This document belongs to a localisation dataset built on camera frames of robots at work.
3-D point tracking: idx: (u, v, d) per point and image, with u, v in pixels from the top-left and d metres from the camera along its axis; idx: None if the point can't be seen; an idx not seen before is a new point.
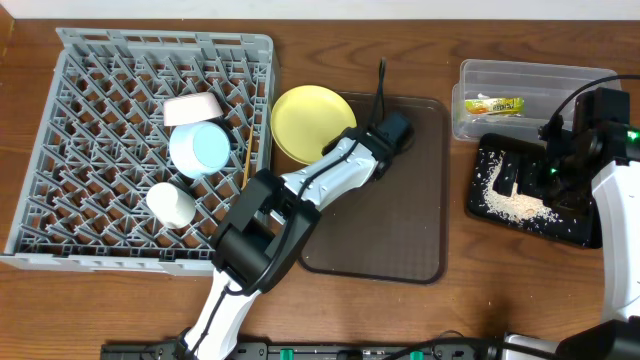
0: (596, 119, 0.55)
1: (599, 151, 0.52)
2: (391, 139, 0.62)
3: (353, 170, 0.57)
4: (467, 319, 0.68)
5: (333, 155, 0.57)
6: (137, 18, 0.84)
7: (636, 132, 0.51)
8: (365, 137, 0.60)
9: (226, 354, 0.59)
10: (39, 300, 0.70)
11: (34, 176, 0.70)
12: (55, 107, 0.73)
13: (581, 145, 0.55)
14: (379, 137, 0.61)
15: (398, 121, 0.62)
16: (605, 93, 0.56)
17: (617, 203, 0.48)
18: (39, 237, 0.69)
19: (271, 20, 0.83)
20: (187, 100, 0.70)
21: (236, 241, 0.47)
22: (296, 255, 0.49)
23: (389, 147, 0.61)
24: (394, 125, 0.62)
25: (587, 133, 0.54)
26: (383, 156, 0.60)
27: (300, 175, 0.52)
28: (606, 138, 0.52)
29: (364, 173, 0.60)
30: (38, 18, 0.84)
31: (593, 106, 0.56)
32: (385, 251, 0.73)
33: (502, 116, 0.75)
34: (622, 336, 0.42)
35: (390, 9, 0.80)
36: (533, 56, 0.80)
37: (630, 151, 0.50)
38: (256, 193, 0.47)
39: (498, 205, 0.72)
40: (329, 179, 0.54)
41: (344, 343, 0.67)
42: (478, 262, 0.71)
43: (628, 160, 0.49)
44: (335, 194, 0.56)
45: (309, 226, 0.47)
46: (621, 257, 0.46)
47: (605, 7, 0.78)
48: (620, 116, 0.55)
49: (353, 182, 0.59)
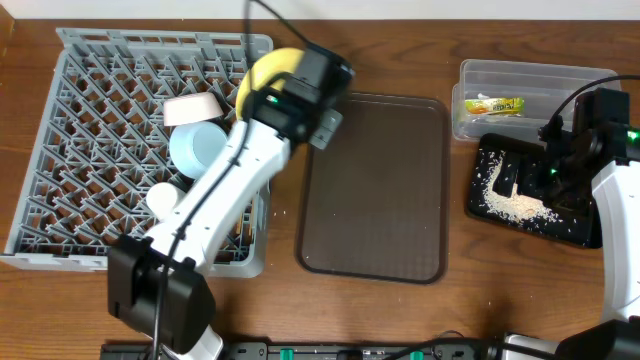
0: (596, 118, 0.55)
1: (599, 150, 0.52)
2: (310, 84, 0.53)
3: (248, 176, 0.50)
4: (467, 319, 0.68)
5: (221, 164, 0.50)
6: (137, 18, 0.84)
7: (636, 133, 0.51)
8: (269, 103, 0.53)
9: (211, 356, 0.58)
10: (40, 300, 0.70)
11: (35, 176, 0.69)
12: (55, 107, 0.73)
13: (581, 145, 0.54)
14: (291, 90, 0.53)
15: (314, 61, 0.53)
16: (604, 94, 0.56)
17: (617, 203, 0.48)
18: (38, 237, 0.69)
19: (271, 20, 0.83)
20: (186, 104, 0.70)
21: (130, 315, 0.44)
22: (197, 312, 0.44)
23: (307, 98, 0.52)
24: (311, 65, 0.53)
25: (587, 133, 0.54)
26: (298, 117, 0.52)
27: (174, 224, 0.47)
28: (606, 138, 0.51)
29: (269, 164, 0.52)
30: (37, 18, 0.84)
31: (592, 107, 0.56)
32: (385, 250, 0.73)
33: (503, 115, 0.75)
34: (622, 336, 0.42)
35: (390, 10, 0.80)
36: (533, 57, 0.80)
37: (631, 150, 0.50)
38: (119, 268, 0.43)
39: (498, 205, 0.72)
40: (214, 208, 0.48)
41: (344, 343, 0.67)
42: (478, 262, 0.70)
43: (628, 160, 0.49)
44: (239, 208, 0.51)
45: (185, 293, 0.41)
46: (621, 256, 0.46)
47: (606, 7, 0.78)
48: (619, 117, 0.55)
49: (258, 180, 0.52)
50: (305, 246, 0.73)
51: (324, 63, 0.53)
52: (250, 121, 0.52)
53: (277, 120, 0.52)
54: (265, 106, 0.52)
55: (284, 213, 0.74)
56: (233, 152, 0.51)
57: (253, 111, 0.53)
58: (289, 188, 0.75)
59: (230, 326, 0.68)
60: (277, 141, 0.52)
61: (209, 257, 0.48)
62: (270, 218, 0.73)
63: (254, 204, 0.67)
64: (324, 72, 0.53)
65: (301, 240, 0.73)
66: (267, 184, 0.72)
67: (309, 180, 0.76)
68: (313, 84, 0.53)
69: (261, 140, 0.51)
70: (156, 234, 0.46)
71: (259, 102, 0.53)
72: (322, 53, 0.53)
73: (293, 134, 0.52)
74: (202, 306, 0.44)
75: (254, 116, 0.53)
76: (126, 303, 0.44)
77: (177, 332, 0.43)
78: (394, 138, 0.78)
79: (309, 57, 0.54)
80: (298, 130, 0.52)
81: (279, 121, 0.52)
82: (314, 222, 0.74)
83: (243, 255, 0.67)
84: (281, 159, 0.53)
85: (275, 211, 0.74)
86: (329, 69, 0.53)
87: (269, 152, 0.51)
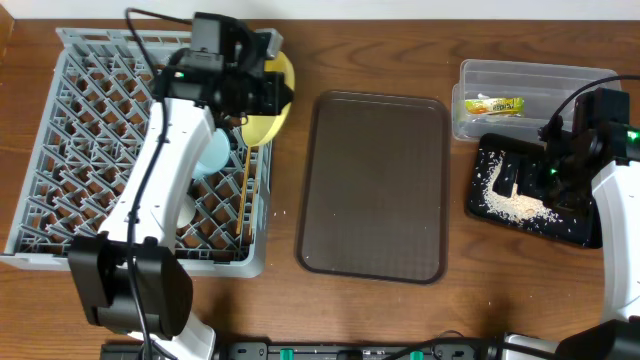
0: (596, 119, 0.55)
1: (599, 150, 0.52)
2: (211, 52, 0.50)
3: (181, 149, 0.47)
4: (467, 319, 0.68)
5: (149, 145, 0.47)
6: (137, 18, 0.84)
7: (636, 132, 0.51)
8: (175, 78, 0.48)
9: (207, 346, 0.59)
10: (40, 300, 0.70)
11: (34, 176, 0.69)
12: (55, 107, 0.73)
13: (581, 145, 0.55)
14: (194, 63, 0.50)
15: (205, 28, 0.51)
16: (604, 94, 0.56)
17: (617, 203, 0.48)
18: (39, 237, 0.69)
19: (271, 20, 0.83)
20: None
21: (111, 311, 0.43)
22: (174, 285, 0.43)
23: (213, 66, 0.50)
24: (204, 33, 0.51)
25: (588, 133, 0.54)
26: (211, 83, 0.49)
27: (122, 214, 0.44)
28: (606, 137, 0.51)
29: (199, 134, 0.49)
30: (38, 18, 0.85)
31: (592, 107, 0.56)
32: (385, 250, 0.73)
33: (503, 115, 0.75)
34: (621, 335, 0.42)
35: (390, 10, 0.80)
36: (533, 56, 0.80)
37: (631, 149, 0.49)
38: (83, 269, 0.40)
39: (498, 205, 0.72)
40: (157, 187, 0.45)
41: (345, 343, 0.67)
42: (478, 262, 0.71)
43: (628, 159, 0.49)
44: (184, 184, 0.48)
45: (158, 270, 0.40)
46: (621, 255, 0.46)
47: (605, 7, 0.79)
48: (618, 116, 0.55)
49: (193, 151, 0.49)
50: (305, 246, 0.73)
51: (218, 26, 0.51)
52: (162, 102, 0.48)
53: (189, 94, 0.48)
54: (172, 82, 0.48)
55: (284, 213, 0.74)
56: (157, 131, 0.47)
57: (159, 90, 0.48)
58: (289, 188, 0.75)
59: (231, 326, 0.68)
60: (196, 109, 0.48)
61: (170, 236, 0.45)
62: (270, 219, 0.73)
63: (254, 203, 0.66)
64: (219, 35, 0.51)
65: (301, 240, 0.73)
66: (267, 184, 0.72)
67: (309, 180, 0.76)
68: (215, 52, 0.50)
69: (181, 112, 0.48)
70: (109, 226, 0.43)
71: (164, 80, 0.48)
72: (212, 18, 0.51)
73: (211, 101, 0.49)
74: (177, 277, 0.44)
75: (163, 94, 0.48)
76: (104, 303, 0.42)
77: (161, 309, 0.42)
78: (391, 137, 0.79)
79: (200, 25, 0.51)
80: (214, 96, 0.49)
81: (192, 94, 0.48)
82: (314, 222, 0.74)
83: (243, 254, 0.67)
84: (209, 128, 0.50)
85: (275, 211, 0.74)
86: (224, 32, 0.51)
87: (194, 121, 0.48)
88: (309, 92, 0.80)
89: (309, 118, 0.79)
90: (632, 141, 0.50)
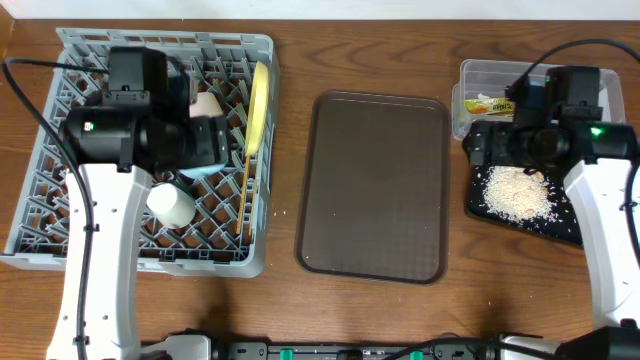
0: (567, 105, 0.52)
1: (567, 150, 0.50)
2: (136, 89, 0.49)
3: (116, 227, 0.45)
4: (466, 319, 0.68)
5: (76, 235, 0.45)
6: (137, 17, 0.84)
7: (600, 128, 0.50)
8: (88, 130, 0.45)
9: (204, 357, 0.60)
10: (40, 300, 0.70)
11: (34, 176, 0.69)
12: (55, 107, 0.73)
13: (542, 144, 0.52)
14: (119, 104, 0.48)
15: (125, 61, 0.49)
16: (578, 79, 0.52)
17: (590, 203, 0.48)
18: (39, 237, 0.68)
19: (270, 20, 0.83)
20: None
21: None
22: None
23: (139, 103, 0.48)
24: (123, 66, 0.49)
25: (550, 132, 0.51)
26: (136, 122, 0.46)
27: (69, 333, 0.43)
28: (572, 137, 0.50)
29: (133, 203, 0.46)
30: (38, 18, 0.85)
31: (566, 90, 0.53)
32: (384, 250, 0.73)
33: (502, 116, 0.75)
34: (614, 339, 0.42)
35: (390, 9, 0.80)
36: (533, 56, 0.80)
37: (598, 145, 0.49)
38: None
39: (498, 205, 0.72)
40: (99, 282, 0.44)
41: (344, 343, 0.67)
42: (478, 262, 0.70)
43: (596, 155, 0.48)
44: (131, 265, 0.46)
45: None
46: (602, 257, 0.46)
47: (605, 7, 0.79)
48: (590, 101, 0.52)
49: (134, 224, 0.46)
50: (305, 246, 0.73)
51: (141, 58, 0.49)
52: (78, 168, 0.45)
53: (109, 141, 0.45)
54: (86, 134, 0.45)
55: (284, 213, 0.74)
56: (83, 214, 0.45)
57: (70, 149, 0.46)
58: (289, 188, 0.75)
59: (230, 326, 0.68)
60: (123, 172, 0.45)
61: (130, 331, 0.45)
62: (270, 218, 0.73)
63: (255, 203, 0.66)
64: (142, 68, 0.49)
65: (301, 240, 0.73)
66: (267, 184, 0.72)
67: (309, 179, 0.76)
68: (139, 87, 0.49)
69: (101, 180, 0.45)
70: (58, 351, 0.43)
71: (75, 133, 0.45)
72: (131, 50, 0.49)
73: (139, 141, 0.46)
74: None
75: (78, 153, 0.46)
76: None
77: None
78: (391, 137, 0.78)
79: (118, 59, 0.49)
80: (141, 136, 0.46)
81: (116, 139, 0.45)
82: (314, 221, 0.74)
83: (243, 255, 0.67)
84: (145, 184, 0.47)
85: (275, 211, 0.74)
86: (148, 62, 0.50)
87: (122, 196, 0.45)
88: (309, 92, 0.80)
89: (310, 118, 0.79)
90: (598, 138, 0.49)
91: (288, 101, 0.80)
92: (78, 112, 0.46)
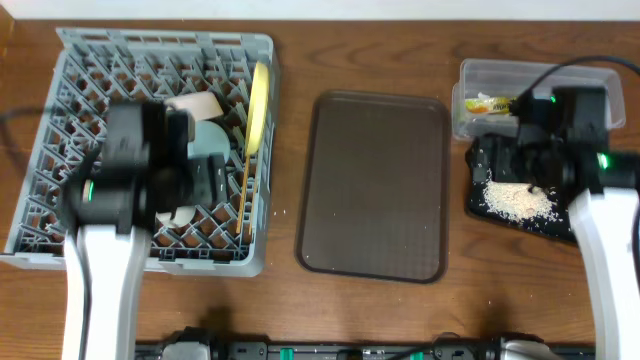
0: (571, 127, 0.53)
1: (574, 178, 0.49)
2: (135, 144, 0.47)
3: (115, 292, 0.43)
4: (467, 319, 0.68)
5: (73, 304, 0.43)
6: (137, 17, 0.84)
7: (607, 157, 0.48)
8: (85, 193, 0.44)
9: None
10: (39, 299, 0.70)
11: (34, 176, 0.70)
12: (55, 107, 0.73)
13: (553, 170, 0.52)
14: (117, 162, 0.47)
15: (122, 118, 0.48)
16: (581, 102, 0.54)
17: (595, 244, 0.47)
18: (38, 237, 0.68)
19: (270, 20, 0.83)
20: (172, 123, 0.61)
21: None
22: None
23: (137, 160, 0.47)
24: (120, 122, 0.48)
25: (559, 159, 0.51)
26: (132, 185, 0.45)
27: None
28: (578, 164, 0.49)
29: (133, 268, 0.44)
30: (38, 19, 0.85)
31: (570, 112, 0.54)
32: (385, 249, 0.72)
33: (503, 115, 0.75)
34: None
35: (390, 10, 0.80)
36: (533, 57, 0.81)
37: (603, 175, 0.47)
38: None
39: (498, 204, 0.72)
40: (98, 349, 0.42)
41: (345, 343, 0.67)
42: (478, 261, 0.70)
43: (602, 187, 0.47)
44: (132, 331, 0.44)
45: None
46: (607, 300, 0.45)
47: (605, 8, 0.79)
48: (596, 124, 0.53)
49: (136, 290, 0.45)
50: (305, 245, 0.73)
51: (140, 114, 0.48)
52: (75, 232, 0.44)
53: (106, 204, 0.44)
54: (80, 199, 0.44)
55: (284, 213, 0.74)
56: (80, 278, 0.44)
57: (67, 213, 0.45)
58: (289, 187, 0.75)
59: (230, 326, 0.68)
60: (120, 236, 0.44)
61: None
62: (270, 218, 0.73)
63: (254, 203, 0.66)
64: (143, 124, 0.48)
65: (301, 240, 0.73)
66: (267, 184, 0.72)
67: (309, 179, 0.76)
68: (137, 143, 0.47)
69: (99, 244, 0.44)
70: None
71: (72, 198, 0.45)
72: (130, 105, 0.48)
73: (133, 206, 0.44)
74: None
75: (73, 219, 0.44)
76: None
77: None
78: (391, 136, 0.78)
79: (116, 116, 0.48)
80: (136, 201, 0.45)
81: (109, 209, 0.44)
82: (314, 221, 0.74)
83: (243, 254, 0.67)
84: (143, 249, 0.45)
85: (275, 211, 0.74)
86: (145, 118, 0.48)
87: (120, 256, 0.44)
88: (309, 92, 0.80)
89: (309, 118, 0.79)
90: (605, 169, 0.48)
91: (288, 102, 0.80)
92: (78, 176, 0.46)
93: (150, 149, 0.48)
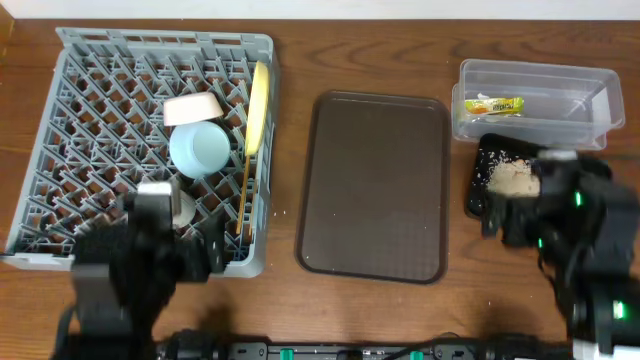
0: (593, 250, 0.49)
1: (585, 316, 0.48)
2: (109, 307, 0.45)
3: None
4: (466, 320, 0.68)
5: None
6: (137, 17, 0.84)
7: (624, 307, 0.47)
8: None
9: None
10: (40, 300, 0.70)
11: (35, 176, 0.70)
12: (55, 107, 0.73)
13: (565, 296, 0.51)
14: (96, 329, 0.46)
15: (87, 274, 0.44)
16: (610, 223, 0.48)
17: None
18: (39, 237, 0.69)
19: (270, 20, 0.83)
20: (156, 194, 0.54)
21: None
22: None
23: (120, 325, 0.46)
24: (87, 284, 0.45)
25: (571, 288, 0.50)
26: None
27: None
28: (591, 306, 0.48)
29: None
30: (38, 18, 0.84)
31: (592, 227, 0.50)
32: (385, 250, 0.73)
33: (502, 115, 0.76)
34: None
35: (390, 9, 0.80)
36: (533, 56, 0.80)
37: (617, 326, 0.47)
38: None
39: None
40: None
41: (345, 343, 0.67)
42: (478, 262, 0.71)
43: (613, 346, 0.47)
44: None
45: None
46: None
47: (605, 7, 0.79)
48: (620, 245, 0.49)
49: None
50: (305, 246, 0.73)
51: (111, 287, 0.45)
52: None
53: None
54: None
55: (284, 213, 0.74)
56: None
57: None
58: (289, 188, 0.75)
59: (231, 326, 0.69)
60: None
61: None
62: (270, 219, 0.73)
63: (254, 203, 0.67)
64: (112, 279, 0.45)
65: (301, 240, 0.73)
66: (267, 184, 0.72)
67: (309, 180, 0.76)
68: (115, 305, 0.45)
69: None
70: None
71: None
72: (94, 264, 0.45)
73: None
74: None
75: None
76: None
77: None
78: (391, 137, 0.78)
79: (81, 283, 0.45)
80: None
81: (118, 349, 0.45)
82: (315, 221, 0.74)
83: (243, 255, 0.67)
84: None
85: (275, 211, 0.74)
86: (115, 269, 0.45)
87: None
88: (309, 92, 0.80)
89: (309, 118, 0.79)
90: (620, 319, 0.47)
91: (288, 102, 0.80)
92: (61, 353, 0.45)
93: (128, 308, 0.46)
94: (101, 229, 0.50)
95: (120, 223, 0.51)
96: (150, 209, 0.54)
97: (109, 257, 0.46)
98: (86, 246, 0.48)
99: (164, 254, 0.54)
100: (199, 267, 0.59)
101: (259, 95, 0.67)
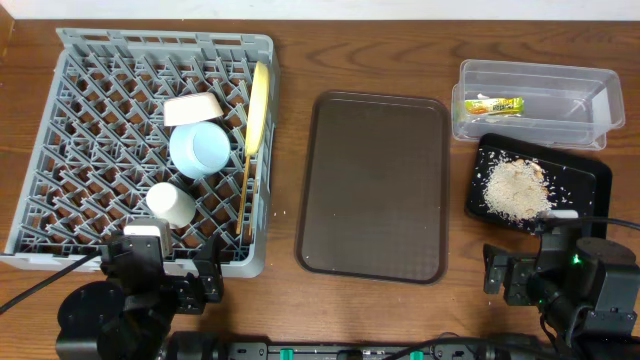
0: (594, 311, 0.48)
1: None
2: None
3: None
4: (467, 320, 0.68)
5: None
6: (137, 17, 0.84)
7: None
8: None
9: None
10: (39, 301, 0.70)
11: (34, 176, 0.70)
12: (55, 107, 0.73)
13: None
14: None
15: (76, 346, 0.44)
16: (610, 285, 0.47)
17: None
18: (39, 237, 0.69)
19: (270, 20, 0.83)
20: (141, 235, 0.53)
21: None
22: None
23: None
24: (78, 354, 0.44)
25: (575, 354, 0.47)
26: None
27: None
28: None
29: None
30: (38, 18, 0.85)
31: (591, 289, 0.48)
32: (384, 250, 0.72)
33: (503, 115, 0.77)
34: None
35: (390, 10, 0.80)
36: (533, 56, 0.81)
37: None
38: None
39: (498, 205, 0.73)
40: None
41: (345, 343, 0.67)
42: (479, 262, 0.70)
43: None
44: None
45: None
46: None
47: (604, 8, 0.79)
48: (622, 308, 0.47)
49: None
50: (305, 246, 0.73)
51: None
52: None
53: None
54: None
55: (284, 213, 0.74)
56: None
57: None
58: (289, 188, 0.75)
59: (231, 326, 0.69)
60: None
61: None
62: (271, 219, 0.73)
63: (254, 203, 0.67)
64: (103, 349, 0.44)
65: (301, 240, 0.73)
66: (267, 184, 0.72)
67: (309, 179, 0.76)
68: None
69: None
70: None
71: None
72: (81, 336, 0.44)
73: None
74: None
75: None
76: None
77: None
78: (391, 138, 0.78)
79: (72, 352, 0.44)
80: None
81: None
82: (315, 221, 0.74)
83: (243, 254, 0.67)
84: None
85: (275, 211, 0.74)
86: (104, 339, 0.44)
87: None
88: (309, 92, 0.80)
89: (309, 118, 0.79)
90: None
91: (288, 101, 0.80)
92: None
93: None
94: (81, 289, 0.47)
95: (101, 285, 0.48)
96: (138, 251, 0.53)
97: (95, 331, 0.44)
98: (70, 313, 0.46)
99: (155, 302, 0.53)
100: (194, 299, 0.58)
101: (260, 94, 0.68)
